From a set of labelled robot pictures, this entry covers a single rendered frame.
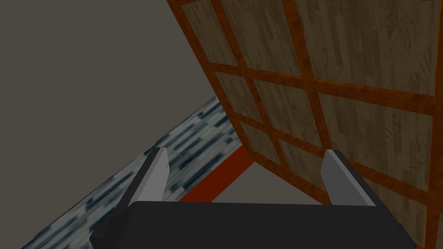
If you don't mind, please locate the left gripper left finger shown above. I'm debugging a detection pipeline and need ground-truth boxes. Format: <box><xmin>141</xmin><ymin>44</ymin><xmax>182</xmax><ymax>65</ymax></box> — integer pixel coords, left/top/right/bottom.
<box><xmin>127</xmin><ymin>147</ymin><xmax>170</xmax><ymax>208</ymax></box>

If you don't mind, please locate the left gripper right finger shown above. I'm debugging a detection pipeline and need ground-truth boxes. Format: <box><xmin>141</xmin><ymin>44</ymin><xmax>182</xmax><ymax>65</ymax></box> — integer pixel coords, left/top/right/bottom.
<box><xmin>320</xmin><ymin>149</ymin><xmax>386</xmax><ymax>207</ymax></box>

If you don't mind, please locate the brown panelled wooden door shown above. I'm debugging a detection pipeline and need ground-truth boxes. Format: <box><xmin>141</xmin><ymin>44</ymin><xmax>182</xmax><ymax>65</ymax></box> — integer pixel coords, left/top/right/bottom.
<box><xmin>166</xmin><ymin>0</ymin><xmax>443</xmax><ymax>249</ymax></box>

